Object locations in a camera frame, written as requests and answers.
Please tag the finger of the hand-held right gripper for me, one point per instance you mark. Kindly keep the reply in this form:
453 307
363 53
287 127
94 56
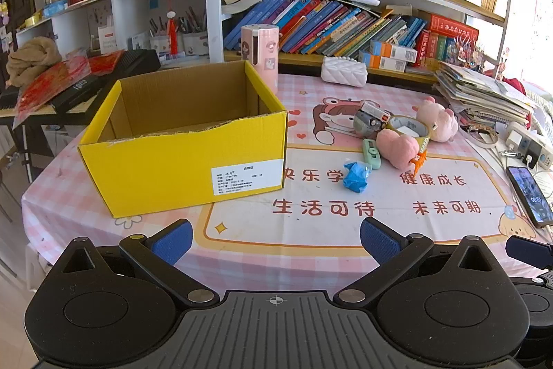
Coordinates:
525 247

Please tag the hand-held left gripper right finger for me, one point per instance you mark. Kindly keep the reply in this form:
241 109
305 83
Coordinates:
380 242

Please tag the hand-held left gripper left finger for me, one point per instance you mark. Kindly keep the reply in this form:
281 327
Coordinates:
173 242

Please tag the blue plastic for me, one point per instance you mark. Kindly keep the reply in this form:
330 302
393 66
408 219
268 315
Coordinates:
356 176

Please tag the yellow cardboard box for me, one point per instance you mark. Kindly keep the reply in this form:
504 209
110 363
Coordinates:
173 170

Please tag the orange plastic clip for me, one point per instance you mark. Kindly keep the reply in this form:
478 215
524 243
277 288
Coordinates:
418 163

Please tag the pink plush toy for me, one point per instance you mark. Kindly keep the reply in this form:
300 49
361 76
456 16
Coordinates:
395 148
440 118

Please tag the white power adapter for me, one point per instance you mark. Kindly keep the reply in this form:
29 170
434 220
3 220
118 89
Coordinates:
515 140

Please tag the yellow tape roll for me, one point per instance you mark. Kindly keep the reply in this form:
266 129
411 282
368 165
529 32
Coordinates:
423 137

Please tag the small red white box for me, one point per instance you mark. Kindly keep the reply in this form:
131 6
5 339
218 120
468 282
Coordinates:
373 109

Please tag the black smartphone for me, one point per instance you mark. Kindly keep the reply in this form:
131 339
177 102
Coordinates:
529 196

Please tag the white power strip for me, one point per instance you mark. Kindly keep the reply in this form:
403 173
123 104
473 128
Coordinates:
538 146

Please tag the pink checkered tablecloth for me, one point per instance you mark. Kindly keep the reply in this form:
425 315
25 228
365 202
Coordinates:
56 196

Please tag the stack of papers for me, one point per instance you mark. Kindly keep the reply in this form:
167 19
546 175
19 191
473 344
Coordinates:
479 92

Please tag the red cloth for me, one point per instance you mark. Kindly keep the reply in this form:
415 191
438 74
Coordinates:
514 86

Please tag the black keyboard stand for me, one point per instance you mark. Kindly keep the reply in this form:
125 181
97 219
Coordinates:
26 153

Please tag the white quilted purse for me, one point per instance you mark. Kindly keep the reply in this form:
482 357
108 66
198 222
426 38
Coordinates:
343 71

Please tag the orange blue small box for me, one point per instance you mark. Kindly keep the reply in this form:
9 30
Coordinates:
395 50
382 63

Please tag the black electronic keyboard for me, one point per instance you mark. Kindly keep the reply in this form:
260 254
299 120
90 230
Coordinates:
138 60

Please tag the white pen holder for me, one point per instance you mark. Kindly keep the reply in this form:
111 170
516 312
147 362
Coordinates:
195 44
160 44

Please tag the colourful figurine stand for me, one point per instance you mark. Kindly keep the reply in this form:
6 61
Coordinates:
468 55

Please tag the red plastic packet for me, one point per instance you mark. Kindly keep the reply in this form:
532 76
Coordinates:
52 83

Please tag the small blue white box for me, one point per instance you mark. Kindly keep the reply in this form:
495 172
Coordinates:
140 41

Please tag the red tassel ornament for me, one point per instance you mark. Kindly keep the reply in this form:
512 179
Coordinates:
173 34

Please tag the pink cylindrical dispenser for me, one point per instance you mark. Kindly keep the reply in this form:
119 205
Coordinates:
265 53

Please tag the white box red label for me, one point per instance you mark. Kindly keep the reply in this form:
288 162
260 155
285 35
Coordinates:
108 40

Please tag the row of books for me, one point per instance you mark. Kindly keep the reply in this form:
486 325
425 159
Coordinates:
328 25

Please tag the red thick dictionary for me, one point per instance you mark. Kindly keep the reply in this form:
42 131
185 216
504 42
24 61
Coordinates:
451 28

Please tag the beige towel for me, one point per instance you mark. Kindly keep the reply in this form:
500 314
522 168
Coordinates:
32 60

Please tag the white wooden bookshelf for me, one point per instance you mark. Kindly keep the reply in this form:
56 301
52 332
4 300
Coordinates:
214 6

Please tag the wall poster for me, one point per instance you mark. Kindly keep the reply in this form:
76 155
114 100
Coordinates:
545 1

